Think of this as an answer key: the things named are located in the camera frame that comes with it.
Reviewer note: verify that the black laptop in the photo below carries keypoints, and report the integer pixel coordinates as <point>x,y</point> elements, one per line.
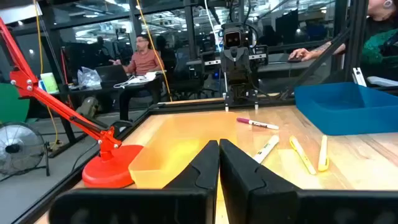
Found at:
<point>110,74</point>

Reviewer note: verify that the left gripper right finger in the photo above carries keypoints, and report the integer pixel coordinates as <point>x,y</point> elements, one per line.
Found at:
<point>242,180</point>

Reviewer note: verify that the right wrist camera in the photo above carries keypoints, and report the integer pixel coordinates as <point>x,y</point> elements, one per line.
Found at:
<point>232,39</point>

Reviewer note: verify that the grey desk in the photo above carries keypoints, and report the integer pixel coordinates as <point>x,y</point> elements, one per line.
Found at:
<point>280,67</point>

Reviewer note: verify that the white chair armrest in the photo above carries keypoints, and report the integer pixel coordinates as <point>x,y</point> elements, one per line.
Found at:
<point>382,81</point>

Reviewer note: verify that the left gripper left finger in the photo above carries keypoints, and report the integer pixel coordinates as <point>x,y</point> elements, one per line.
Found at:
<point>199,174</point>

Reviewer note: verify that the person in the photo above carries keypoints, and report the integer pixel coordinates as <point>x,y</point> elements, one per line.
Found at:
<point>99,46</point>
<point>143,62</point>
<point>379,46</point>

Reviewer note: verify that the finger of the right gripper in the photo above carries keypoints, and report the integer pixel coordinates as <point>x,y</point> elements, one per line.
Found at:
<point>232,55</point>
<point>238,55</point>

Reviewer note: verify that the blue plastic tray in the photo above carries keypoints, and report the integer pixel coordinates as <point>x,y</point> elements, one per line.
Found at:
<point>342,109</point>

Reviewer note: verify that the light green highlighter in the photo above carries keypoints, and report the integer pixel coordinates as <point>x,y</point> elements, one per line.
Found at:
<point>265,149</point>

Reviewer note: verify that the person's hand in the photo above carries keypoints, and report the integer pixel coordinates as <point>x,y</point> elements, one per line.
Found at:
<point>300,54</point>

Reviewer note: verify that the red desk lamp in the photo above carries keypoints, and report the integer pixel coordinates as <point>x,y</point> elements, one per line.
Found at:
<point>109,174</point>

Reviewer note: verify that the black aluminium rig frame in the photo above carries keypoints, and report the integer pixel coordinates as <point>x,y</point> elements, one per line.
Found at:
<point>186,108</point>

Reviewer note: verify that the black desk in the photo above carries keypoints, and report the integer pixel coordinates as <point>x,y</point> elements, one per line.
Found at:
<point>93,91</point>

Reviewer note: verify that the clear plastic bag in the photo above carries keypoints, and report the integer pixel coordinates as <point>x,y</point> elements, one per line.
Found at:
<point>88,77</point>

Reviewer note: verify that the red marker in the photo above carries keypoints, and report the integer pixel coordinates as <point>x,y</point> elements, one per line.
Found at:
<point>257,123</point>

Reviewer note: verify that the person's forearm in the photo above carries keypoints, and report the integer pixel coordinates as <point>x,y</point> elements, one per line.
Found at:
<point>326,49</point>

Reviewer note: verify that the orange translucent tray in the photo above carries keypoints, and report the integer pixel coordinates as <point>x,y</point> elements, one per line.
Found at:
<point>174,146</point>

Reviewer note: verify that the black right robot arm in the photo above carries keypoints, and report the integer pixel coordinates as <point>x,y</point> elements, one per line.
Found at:
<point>237,93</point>

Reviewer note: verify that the black floor fan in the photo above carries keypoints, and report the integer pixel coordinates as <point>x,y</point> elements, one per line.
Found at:
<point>13,148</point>

